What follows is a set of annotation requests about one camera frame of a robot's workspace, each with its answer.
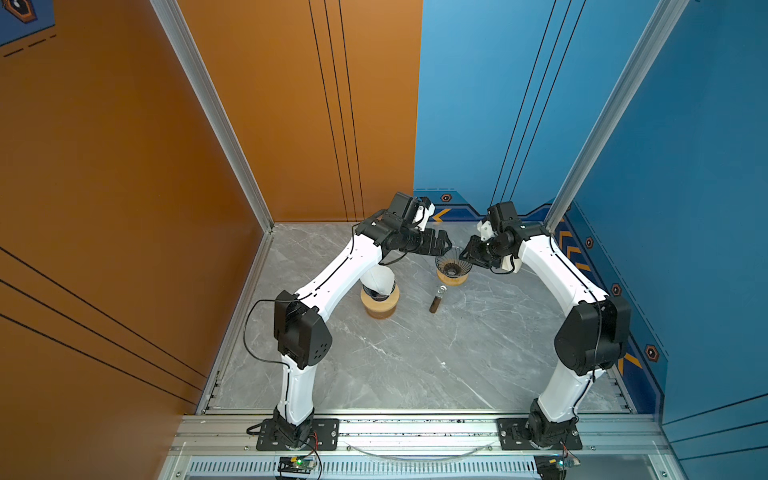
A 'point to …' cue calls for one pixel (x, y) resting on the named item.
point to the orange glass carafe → (380, 314)
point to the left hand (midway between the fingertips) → (439, 241)
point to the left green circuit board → (301, 464)
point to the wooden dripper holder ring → (380, 308)
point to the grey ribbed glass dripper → (450, 264)
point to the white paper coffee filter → (380, 279)
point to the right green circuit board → (553, 467)
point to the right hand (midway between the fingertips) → (461, 256)
